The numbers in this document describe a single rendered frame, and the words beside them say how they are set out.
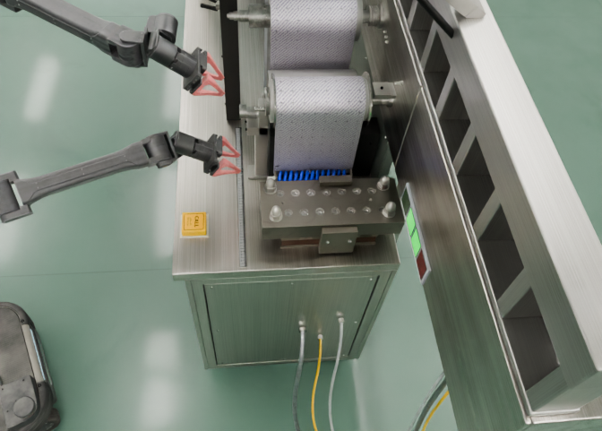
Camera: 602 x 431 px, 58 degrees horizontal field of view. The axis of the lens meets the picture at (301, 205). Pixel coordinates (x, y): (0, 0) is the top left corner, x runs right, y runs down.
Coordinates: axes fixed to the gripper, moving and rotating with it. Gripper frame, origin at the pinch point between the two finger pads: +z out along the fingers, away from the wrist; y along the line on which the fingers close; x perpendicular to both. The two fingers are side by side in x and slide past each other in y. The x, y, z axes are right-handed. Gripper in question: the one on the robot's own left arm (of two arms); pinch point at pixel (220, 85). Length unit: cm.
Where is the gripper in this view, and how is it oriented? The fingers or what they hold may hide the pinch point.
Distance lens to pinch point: 144.7
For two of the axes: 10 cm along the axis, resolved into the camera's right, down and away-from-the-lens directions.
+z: 7.2, 3.4, 6.0
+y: 1.0, 8.1, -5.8
